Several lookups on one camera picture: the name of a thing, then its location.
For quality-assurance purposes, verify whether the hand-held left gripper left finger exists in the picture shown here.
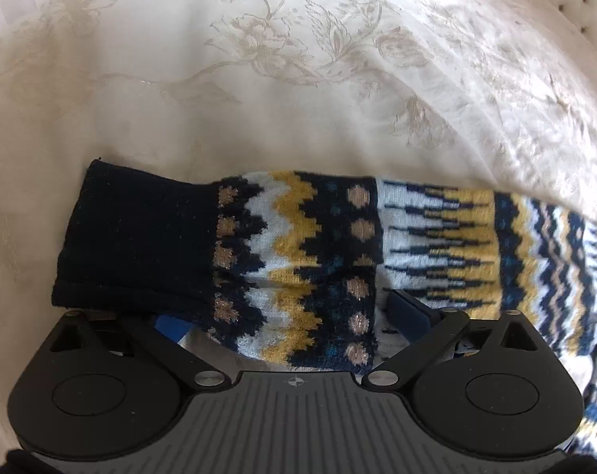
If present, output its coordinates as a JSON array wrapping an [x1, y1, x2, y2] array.
[[49, 308, 231, 392]]

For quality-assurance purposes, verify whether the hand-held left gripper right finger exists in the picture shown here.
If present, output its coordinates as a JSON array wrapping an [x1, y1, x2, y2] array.
[[368, 290, 544, 391]]

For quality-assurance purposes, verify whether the patterned knit sweater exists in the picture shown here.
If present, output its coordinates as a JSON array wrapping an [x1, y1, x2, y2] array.
[[52, 157, 597, 470]]

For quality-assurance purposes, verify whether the black fuzzy cloth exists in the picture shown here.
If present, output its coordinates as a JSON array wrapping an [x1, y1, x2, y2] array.
[[2, 447, 47, 474], [560, 454, 597, 474]]

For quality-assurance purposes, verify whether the cream embroidered bedspread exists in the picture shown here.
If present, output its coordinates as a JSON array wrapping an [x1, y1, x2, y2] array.
[[0, 0, 597, 455]]

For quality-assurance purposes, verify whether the cream tufted headboard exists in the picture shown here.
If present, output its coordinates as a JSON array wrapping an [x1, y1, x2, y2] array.
[[501, 0, 597, 60]]

